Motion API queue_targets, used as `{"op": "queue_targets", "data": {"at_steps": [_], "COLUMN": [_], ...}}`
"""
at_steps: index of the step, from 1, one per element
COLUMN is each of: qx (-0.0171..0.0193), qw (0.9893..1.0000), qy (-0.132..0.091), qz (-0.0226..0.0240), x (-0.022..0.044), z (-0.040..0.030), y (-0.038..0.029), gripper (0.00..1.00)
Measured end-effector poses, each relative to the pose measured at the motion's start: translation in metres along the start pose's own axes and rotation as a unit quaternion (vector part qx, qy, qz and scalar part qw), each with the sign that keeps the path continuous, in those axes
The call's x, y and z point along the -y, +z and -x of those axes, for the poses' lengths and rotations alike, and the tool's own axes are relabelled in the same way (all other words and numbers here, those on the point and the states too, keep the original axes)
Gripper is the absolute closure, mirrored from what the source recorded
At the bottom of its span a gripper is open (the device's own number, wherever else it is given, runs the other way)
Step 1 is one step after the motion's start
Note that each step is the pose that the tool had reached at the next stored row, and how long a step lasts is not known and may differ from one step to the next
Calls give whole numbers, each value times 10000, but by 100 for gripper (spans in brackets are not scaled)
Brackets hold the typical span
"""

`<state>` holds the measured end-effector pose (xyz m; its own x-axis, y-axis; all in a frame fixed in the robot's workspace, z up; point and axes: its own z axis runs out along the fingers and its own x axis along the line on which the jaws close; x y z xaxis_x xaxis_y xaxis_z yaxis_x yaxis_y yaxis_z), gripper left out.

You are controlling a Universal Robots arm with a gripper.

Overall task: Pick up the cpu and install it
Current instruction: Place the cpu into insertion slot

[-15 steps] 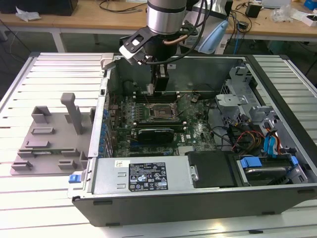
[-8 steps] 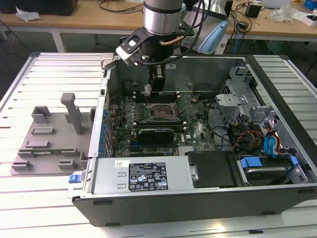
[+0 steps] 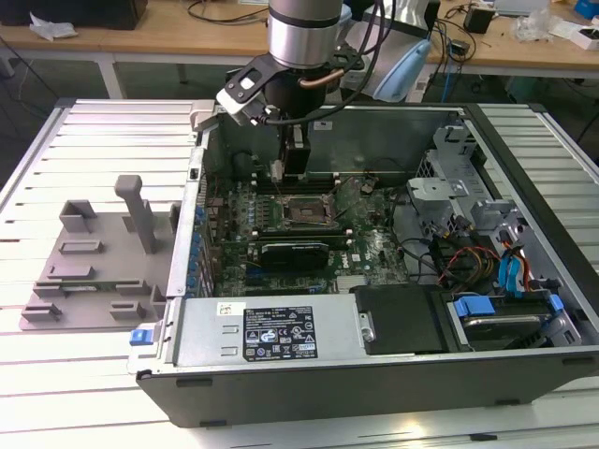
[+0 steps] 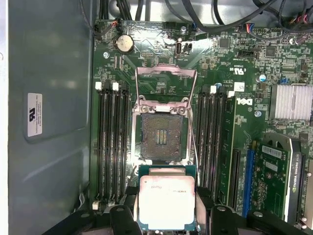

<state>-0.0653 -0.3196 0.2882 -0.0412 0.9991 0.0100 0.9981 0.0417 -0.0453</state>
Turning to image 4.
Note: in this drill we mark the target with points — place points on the black RAM slot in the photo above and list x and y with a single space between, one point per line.
201 147
108 147
125 147
218 147
209 147
101 147
117 147

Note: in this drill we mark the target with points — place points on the dark grey PC case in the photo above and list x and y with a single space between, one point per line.
49 73

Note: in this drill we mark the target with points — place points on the coin cell battery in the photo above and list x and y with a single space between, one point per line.
125 43

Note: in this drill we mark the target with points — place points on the green motherboard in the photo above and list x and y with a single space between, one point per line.
215 61

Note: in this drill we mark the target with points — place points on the blue expansion slot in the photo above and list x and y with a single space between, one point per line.
248 183

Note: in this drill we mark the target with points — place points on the silver chipset heatsink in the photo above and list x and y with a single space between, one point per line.
291 101

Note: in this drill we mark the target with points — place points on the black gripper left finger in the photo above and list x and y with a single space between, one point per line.
122 220

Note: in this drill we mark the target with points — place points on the silver motherboard screw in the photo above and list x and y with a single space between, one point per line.
183 29
257 113
106 54

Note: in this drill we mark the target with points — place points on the black expansion slot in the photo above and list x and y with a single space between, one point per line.
301 186
236 178

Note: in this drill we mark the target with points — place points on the internal USB port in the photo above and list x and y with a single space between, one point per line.
179 48

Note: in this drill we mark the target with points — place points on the CPU socket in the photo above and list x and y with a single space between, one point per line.
162 137

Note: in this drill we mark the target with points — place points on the Nvidia graphics card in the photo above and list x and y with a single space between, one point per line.
274 171

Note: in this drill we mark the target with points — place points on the metal socket cover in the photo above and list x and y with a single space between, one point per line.
166 70

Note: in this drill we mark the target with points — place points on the white label sticker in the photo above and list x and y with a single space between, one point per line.
34 115

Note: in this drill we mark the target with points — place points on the silver CPU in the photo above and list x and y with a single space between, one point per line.
167 203

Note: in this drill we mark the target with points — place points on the white board sticker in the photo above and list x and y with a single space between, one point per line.
239 86

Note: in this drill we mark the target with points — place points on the blue silver capacitor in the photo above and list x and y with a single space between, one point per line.
261 78

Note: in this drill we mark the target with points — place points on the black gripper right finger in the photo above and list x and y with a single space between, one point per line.
221 220

